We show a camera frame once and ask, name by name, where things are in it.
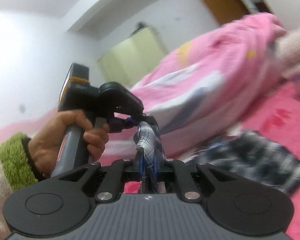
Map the black white plaid shirt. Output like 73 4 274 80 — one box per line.
134 122 300 195

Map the green cuffed left forearm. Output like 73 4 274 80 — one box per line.
0 132 38 239

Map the person's left hand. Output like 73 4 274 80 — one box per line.
28 110 110 178

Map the brown wooden door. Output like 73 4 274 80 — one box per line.
202 0 250 25

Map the pink waffle folded blanket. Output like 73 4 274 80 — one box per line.
275 27 300 79

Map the pink grey patchwork quilt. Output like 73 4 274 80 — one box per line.
107 12 288 158

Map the pale yellow wardrobe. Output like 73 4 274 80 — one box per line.
97 25 168 89

